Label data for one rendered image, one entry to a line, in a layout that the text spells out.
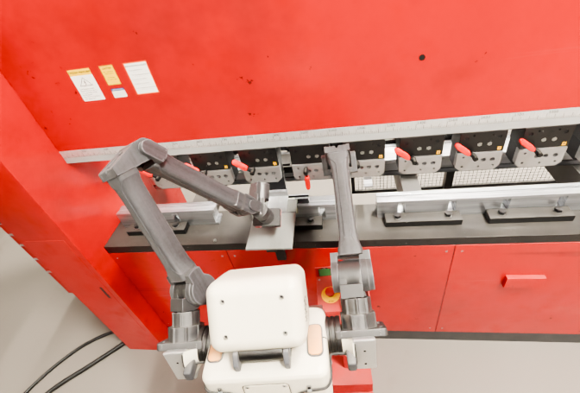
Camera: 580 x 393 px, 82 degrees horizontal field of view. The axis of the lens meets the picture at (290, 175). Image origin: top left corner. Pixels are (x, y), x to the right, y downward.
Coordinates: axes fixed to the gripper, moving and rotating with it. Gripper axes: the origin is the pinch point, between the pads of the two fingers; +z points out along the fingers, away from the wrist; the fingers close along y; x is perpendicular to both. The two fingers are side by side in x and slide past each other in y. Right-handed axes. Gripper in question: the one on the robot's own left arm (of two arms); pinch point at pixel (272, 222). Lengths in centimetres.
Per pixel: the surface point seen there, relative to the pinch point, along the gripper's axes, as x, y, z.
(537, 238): 6, -100, 17
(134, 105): -36, 43, -35
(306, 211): -8.1, -11.8, 15.8
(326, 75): -38, -26, -38
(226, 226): -3.3, 26.7, 20.4
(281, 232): 3.9, -3.7, 1.6
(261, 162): -21.4, 2.7, -10.0
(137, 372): 69, 98, 80
